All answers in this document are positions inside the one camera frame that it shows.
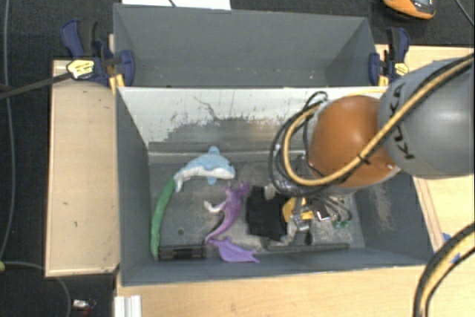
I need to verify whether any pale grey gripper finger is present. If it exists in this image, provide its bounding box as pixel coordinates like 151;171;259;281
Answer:
292;214;312;246

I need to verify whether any yellow small object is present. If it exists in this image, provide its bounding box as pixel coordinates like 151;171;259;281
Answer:
282;196;315;223

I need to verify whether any purple toy dragon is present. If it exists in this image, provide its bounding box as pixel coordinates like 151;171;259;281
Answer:
204;180;261;264

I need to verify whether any small white curved piece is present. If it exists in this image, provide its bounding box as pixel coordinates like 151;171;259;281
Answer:
203;199;228;214

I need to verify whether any blue and white toy dolphin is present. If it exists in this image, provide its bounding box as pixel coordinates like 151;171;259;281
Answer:
173;146;237;194

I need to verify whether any black folded tool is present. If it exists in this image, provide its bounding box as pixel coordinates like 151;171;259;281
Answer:
158;245;206;261

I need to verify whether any green toy snake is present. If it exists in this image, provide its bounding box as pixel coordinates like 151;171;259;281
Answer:
149;176;176;259

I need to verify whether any grey metal bin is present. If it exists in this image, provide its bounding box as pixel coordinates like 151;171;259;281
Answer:
112;2;436;287

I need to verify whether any pale wood board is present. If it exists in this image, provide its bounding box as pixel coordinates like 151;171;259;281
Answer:
44;59;122;278

